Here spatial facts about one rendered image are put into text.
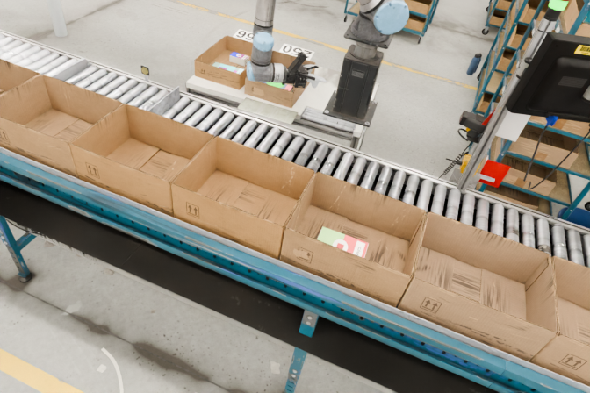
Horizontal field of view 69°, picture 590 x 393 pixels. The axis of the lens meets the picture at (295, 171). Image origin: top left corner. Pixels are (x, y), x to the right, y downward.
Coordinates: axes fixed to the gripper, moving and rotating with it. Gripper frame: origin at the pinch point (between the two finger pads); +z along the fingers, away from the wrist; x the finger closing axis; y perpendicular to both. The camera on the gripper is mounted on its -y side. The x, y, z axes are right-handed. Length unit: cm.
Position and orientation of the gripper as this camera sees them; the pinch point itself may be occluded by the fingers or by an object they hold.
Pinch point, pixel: (323, 72)
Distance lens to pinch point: 215.4
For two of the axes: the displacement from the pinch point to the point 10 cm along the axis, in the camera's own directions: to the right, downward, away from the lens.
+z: 9.6, 0.1, 2.8
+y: -1.8, 7.7, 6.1
